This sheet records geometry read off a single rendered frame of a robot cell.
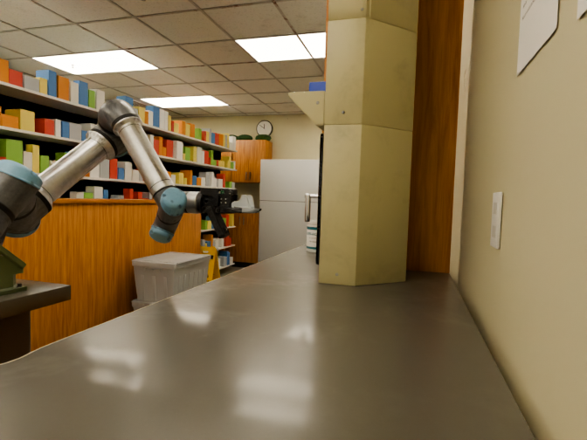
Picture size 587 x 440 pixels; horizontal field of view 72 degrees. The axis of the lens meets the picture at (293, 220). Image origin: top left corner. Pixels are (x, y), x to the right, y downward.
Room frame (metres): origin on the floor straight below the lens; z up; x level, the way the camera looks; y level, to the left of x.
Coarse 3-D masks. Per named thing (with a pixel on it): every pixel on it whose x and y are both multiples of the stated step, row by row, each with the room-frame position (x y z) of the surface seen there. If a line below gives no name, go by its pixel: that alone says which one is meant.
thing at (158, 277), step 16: (160, 256) 3.46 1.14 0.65; (176, 256) 3.49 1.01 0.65; (192, 256) 3.52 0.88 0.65; (208, 256) 3.57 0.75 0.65; (144, 272) 3.17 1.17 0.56; (160, 272) 3.13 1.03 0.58; (176, 272) 3.13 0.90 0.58; (192, 272) 3.37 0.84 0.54; (144, 288) 3.18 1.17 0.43; (160, 288) 3.14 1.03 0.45; (176, 288) 3.16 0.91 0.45
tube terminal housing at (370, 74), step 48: (336, 48) 1.19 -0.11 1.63; (384, 48) 1.20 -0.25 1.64; (336, 96) 1.19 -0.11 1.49; (384, 96) 1.21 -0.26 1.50; (336, 144) 1.19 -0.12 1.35; (384, 144) 1.21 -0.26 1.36; (336, 192) 1.19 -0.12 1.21; (384, 192) 1.21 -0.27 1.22; (336, 240) 1.18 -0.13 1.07; (384, 240) 1.22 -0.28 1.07
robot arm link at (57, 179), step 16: (96, 128) 1.36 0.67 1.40; (80, 144) 1.33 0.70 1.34; (96, 144) 1.34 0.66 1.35; (112, 144) 1.37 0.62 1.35; (64, 160) 1.27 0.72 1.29; (80, 160) 1.29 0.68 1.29; (96, 160) 1.34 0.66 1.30; (48, 176) 1.22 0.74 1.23; (64, 176) 1.25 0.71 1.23; (80, 176) 1.30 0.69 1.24; (48, 192) 1.20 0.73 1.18; (64, 192) 1.26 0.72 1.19; (48, 208) 1.20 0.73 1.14; (16, 224) 1.12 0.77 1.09; (32, 224) 1.17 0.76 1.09
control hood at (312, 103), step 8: (296, 96) 1.22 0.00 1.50; (304, 96) 1.22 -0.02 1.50; (312, 96) 1.21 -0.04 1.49; (320, 96) 1.20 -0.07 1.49; (296, 104) 1.23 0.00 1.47; (304, 104) 1.22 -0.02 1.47; (312, 104) 1.21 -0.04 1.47; (320, 104) 1.20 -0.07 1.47; (304, 112) 1.22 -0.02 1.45; (312, 112) 1.21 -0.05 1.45; (320, 112) 1.20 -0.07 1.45; (312, 120) 1.21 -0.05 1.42; (320, 120) 1.20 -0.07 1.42
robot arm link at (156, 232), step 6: (156, 216) 1.27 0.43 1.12; (156, 222) 1.28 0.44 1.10; (156, 228) 1.28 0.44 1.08; (162, 228) 1.28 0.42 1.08; (168, 228) 1.28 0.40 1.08; (174, 228) 1.30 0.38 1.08; (150, 234) 1.29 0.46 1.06; (156, 234) 1.28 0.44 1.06; (162, 234) 1.28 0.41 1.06; (168, 234) 1.29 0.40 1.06; (156, 240) 1.31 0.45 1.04; (162, 240) 1.31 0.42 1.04; (168, 240) 1.30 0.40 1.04
